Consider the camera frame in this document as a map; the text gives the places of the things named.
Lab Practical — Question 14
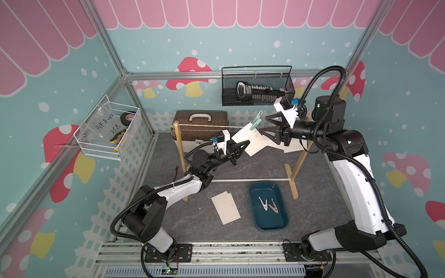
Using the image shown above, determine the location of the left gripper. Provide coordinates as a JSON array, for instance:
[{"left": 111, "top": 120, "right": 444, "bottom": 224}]
[{"left": 205, "top": 139, "right": 250, "bottom": 173}]

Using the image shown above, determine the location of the white postcard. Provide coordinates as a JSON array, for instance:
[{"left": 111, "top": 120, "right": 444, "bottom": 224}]
[
  {"left": 215, "top": 194, "right": 242, "bottom": 225},
  {"left": 232, "top": 123, "right": 274, "bottom": 156},
  {"left": 283, "top": 139, "right": 308, "bottom": 153},
  {"left": 211, "top": 190, "right": 237, "bottom": 221},
  {"left": 260, "top": 136, "right": 284, "bottom": 151}
]

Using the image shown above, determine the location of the green clothespin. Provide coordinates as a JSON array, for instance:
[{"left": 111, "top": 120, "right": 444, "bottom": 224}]
[{"left": 250, "top": 111, "right": 263, "bottom": 130}]

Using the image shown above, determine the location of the white clothespin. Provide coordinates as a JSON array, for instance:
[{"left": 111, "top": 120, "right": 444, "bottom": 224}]
[{"left": 258, "top": 197, "right": 269, "bottom": 212}]

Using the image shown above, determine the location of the pink clothespin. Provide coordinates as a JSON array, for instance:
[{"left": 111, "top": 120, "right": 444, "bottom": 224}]
[{"left": 268, "top": 198, "right": 279, "bottom": 214}]

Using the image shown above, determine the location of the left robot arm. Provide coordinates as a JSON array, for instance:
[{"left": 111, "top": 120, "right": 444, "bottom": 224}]
[{"left": 110, "top": 140, "right": 250, "bottom": 257}]

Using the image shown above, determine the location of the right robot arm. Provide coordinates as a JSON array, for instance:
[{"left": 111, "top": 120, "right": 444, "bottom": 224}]
[{"left": 260, "top": 66, "right": 428, "bottom": 278}]

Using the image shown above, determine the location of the brown lidded storage box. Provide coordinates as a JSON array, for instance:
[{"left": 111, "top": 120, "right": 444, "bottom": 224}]
[{"left": 171, "top": 110, "right": 229, "bottom": 152}]

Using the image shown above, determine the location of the label maker device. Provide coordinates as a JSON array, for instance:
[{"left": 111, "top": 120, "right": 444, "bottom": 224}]
[{"left": 236, "top": 82, "right": 252, "bottom": 100}]

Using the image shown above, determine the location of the teal plastic tray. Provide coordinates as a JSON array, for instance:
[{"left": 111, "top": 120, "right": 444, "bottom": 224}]
[{"left": 249, "top": 181, "right": 289, "bottom": 232}]

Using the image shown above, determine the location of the black tape roll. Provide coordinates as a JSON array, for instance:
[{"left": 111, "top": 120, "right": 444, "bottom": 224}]
[{"left": 120, "top": 111, "right": 136, "bottom": 126}]

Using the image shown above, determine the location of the yellow black utility knife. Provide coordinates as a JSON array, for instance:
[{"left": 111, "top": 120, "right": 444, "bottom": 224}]
[{"left": 110, "top": 129, "right": 126, "bottom": 144}]

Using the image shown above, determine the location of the plastic labelled bag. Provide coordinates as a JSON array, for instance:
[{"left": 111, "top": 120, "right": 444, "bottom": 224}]
[{"left": 88, "top": 105, "right": 125, "bottom": 141}]

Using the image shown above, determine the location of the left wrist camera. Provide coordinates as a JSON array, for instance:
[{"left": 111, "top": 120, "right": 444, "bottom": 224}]
[{"left": 212, "top": 130, "right": 231, "bottom": 155}]

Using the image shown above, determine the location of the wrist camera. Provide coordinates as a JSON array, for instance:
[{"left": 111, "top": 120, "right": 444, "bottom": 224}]
[
  {"left": 212, "top": 130, "right": 231, "bottom": 155},
  {"left": 273, "top": 95, "right": 299, "bottom": 128}
]

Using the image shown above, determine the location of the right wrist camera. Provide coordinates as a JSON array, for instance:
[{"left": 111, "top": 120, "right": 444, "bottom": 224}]
[{"left": 273, "top": 95, "right": 299, "bottom": 128}]

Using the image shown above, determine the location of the black wire mesh basket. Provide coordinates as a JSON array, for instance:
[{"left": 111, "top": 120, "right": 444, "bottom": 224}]
[{"left": 221, "top": 66, "right": 295, "bottom": 106}]

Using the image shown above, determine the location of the wooden string rack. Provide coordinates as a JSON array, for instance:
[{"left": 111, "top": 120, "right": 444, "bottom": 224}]
[{"left": 173, "top": 119, "right": 312, "bottom": 202}]

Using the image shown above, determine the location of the clear wall-mounted bin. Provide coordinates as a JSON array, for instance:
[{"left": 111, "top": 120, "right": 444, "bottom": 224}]
[{"left": 74, "top": 96, "right": 141, "bottom": 161}]

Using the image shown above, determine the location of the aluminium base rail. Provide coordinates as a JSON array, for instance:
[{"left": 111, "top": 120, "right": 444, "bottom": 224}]
[{"left": 90, "top": 240, "right": 386, "bottom": 278}]

